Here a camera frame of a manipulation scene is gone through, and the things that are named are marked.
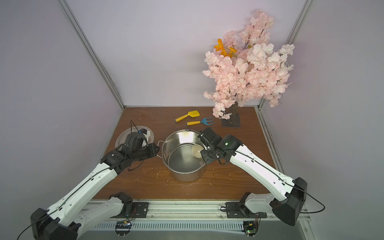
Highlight beige plastic ladle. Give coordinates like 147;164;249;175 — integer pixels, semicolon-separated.
192;144;205;159

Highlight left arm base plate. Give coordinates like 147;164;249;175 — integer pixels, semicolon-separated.
113;202;149;219

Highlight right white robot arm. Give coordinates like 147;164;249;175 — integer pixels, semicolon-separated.
198;133;308;226

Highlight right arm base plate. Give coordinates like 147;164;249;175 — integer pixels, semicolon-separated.
220;202;267;219

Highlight blue yellow toy rake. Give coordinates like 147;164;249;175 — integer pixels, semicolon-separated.
187;116;215;126

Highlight yellow toy shovel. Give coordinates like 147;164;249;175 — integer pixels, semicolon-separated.
175;110;200;123

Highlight left circuit board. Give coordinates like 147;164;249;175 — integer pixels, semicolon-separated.
115;220;133;238

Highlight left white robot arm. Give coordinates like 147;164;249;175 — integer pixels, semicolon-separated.
31;143;160;240

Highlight aluminium rail frame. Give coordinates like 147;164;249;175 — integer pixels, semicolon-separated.
62;199;310;232

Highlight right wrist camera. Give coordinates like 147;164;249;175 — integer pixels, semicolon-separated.
198;127;223;148

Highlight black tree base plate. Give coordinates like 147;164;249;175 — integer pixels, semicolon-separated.
222;114;241;128

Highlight right circuit board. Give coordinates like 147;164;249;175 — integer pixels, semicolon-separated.
243;221;259;238

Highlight circuit board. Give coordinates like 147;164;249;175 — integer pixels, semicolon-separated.
115;220;133;238
243;221;259;238

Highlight stainless steel pot lid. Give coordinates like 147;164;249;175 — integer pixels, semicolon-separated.
115;126;155;148

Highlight pink artificial blossom tree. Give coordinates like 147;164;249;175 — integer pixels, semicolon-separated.
203;10;295;120

